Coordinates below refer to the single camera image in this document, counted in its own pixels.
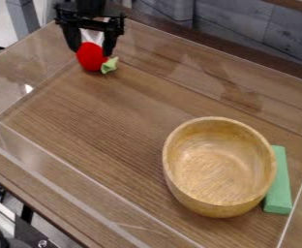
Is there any red plush strawberry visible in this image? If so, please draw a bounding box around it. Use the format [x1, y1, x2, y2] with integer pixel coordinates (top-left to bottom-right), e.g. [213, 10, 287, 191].
[76, 42, 119, 74]

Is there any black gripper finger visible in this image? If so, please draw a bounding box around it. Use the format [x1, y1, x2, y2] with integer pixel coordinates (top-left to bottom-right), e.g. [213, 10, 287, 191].
[103, 31, 117, 56]
[63, 25, 81, 52]

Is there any wooden bowl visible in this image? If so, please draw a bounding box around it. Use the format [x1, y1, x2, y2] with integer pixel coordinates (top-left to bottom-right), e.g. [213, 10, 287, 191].
[163, 116, 277, 218]

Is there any clear acrylic tray wall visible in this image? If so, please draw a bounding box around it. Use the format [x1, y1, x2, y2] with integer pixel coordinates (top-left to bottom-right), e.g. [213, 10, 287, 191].
[0, 15, 302, 248]

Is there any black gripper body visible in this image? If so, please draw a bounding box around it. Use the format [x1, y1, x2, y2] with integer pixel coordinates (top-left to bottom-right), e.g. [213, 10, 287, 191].
[55, 0, 127, 35]

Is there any clear acrylic corner bracket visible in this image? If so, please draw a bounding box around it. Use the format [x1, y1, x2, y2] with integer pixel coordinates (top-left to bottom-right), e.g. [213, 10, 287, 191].
[80, 29, 105, 47]

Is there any green rectangular block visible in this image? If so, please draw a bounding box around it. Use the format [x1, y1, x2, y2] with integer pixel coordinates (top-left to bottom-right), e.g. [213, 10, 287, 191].
[264, 145, 292, 215]

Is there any black metal bracket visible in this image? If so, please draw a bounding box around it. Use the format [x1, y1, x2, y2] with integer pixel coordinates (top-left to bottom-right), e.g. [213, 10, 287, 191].
[15, 216, 61, 248]

